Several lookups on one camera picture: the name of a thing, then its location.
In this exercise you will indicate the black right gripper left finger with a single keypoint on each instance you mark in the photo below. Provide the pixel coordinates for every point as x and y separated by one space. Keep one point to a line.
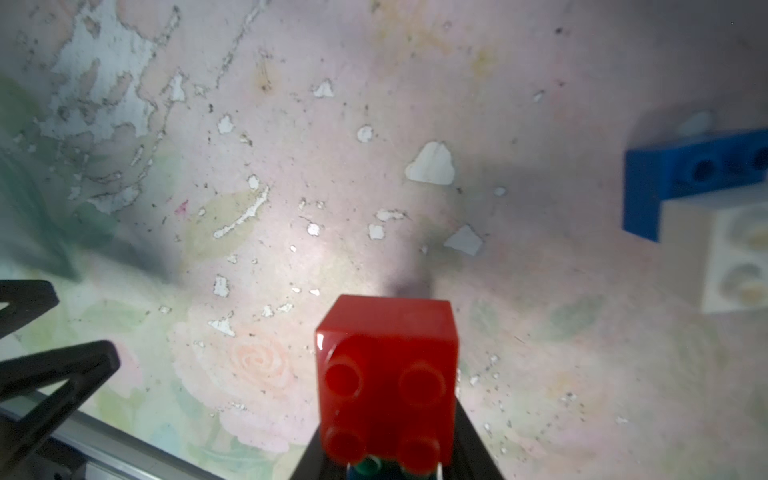
81 369

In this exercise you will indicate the green lego plate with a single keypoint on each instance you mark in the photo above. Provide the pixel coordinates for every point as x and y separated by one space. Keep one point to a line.
375 468

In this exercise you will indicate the red lego brick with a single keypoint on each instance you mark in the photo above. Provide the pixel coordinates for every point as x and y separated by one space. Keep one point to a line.
386 377

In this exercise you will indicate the blue lego brick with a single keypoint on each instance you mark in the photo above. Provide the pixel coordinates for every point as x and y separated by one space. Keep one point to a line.
686 167

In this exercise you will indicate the aluminium rail frame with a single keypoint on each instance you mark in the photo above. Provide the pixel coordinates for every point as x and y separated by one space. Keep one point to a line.
82 447

